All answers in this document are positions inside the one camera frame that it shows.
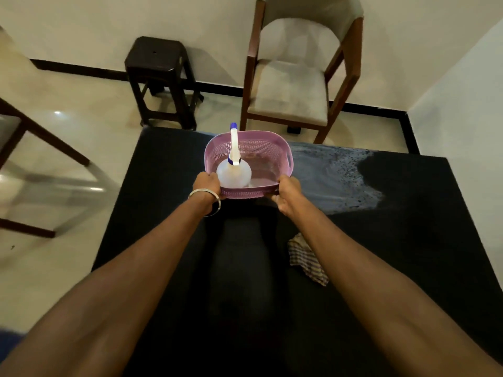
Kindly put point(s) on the person's right hand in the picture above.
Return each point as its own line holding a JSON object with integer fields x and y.
{"x": 289, "y": 195}

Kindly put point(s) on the person's left hand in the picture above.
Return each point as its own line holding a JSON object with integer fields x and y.
{"x": 205, "y": 186}

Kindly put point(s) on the person's left fingers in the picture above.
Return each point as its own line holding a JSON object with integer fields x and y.
{"x": 214, "y": 179}

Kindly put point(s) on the person's right fingers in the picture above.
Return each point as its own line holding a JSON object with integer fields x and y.
{"x": 279, "y": 188}

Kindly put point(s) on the pink plastic basket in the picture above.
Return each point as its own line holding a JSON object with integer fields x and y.
{"x": 251, "y": 160}

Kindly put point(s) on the person's left forearm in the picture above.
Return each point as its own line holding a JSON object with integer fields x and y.
{"x": 118, "y": 278}

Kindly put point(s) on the person's right forearm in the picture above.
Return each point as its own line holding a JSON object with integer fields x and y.
{"x": 377, "y": 298}

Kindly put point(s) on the silver bangle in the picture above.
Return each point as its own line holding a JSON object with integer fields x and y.
{"x": 206, "y": 198}

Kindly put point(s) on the white spray bottle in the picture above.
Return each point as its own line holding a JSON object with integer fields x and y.
{"x": 234, "y": 168}

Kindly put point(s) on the checkered cloth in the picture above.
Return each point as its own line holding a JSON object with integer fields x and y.
{"x": 307, "y": 258}

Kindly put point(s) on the dark plastic stool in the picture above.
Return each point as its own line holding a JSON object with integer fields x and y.
{"x": 161, "y": 78}

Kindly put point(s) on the wooden chair with beige cushion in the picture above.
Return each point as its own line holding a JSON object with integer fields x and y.
{"x": 300, "y": 66}

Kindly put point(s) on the wooden furniture frame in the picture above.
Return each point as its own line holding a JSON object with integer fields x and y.
{"x": 27, "y": 160}

